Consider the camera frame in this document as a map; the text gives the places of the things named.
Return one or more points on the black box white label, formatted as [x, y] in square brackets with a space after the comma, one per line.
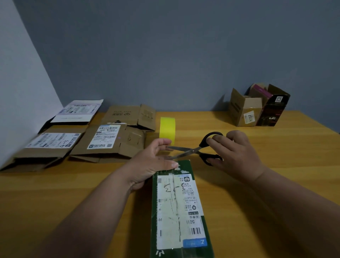
[78, 110]

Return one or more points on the small brown cardboard box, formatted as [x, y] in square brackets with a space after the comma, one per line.
[243, 109]

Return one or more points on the yellow tape roll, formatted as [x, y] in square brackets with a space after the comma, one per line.
[167, 127]

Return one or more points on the plain brown carton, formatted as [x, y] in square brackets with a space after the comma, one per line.
[124, 114]

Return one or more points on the pink and black carton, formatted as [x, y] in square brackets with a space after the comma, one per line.
[273, 106]

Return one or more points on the green box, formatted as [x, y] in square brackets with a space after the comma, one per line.
[180, 212]

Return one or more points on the person's right hand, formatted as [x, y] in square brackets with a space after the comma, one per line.
[239, 156]

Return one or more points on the brown carton with label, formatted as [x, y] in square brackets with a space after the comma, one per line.
[82, 148]

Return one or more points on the person's left hand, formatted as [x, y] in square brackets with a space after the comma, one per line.
[144, 164]

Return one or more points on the black scissors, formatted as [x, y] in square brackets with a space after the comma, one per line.
[196, 151]

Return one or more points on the person's right forearm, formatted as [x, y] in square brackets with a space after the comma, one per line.
[302, 212]

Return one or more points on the person's left forearm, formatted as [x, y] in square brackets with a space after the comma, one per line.
[79, 226]

